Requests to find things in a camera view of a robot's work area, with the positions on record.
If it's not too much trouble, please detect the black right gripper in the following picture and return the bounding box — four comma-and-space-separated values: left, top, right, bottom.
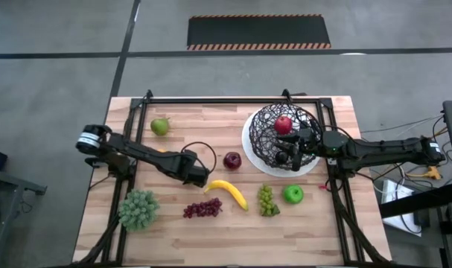
276, 128, 325, 173

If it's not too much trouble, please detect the bright red apple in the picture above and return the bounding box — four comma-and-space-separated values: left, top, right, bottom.
273, 115, 293, 135

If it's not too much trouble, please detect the yellow banana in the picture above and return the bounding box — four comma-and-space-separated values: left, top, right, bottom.
203, 179, 249, 212

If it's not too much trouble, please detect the dark red apple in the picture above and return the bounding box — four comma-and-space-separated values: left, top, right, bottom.
223, 151, 243, 171

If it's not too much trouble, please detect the green apple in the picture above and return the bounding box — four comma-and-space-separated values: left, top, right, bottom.
282, 184, 305, 205

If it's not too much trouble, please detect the green grape bunch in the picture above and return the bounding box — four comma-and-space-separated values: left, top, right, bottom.
257, 184, 281, 217

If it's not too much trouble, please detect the green pear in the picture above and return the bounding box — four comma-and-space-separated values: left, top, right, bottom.
150, 117, 171, 137

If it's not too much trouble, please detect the red grape bunch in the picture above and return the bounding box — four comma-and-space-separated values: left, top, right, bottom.
182, 197, 223, 219

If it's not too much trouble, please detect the white plate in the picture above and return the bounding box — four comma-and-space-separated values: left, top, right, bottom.
241, 107, 322, 178

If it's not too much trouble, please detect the green potted succulent plant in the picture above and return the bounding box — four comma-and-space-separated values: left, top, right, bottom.
118, 189, 161, 232

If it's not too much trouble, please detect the white sheet on floor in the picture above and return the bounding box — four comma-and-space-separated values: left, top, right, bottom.
381, 178, 423, 237

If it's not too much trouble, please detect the black hazard-striped floor mat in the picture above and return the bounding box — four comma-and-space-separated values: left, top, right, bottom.
186, 13, 332, 51

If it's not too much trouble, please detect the grey side table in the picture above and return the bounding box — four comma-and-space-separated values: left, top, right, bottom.
0, 167, 48, 268

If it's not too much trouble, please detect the black wire basket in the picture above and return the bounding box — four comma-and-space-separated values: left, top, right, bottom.
248, 103, 322, 171

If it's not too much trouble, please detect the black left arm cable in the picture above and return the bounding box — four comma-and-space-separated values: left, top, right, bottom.
179, 141, 218, 176

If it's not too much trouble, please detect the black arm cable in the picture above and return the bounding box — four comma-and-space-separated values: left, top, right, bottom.
295, 105, 357, 142
179, 141, 218, 176

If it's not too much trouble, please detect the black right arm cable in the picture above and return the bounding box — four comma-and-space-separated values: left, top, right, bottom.
295, 105, 357, 142

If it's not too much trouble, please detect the black metal table frame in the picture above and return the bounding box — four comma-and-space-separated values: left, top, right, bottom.
71, 89, 392, 267

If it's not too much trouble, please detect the grey floor cable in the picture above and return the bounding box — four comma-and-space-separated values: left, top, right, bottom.
360, 114, 445, 134

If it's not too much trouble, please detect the yellow cable connector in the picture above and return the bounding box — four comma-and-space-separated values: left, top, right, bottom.
406, 165, 442, 181

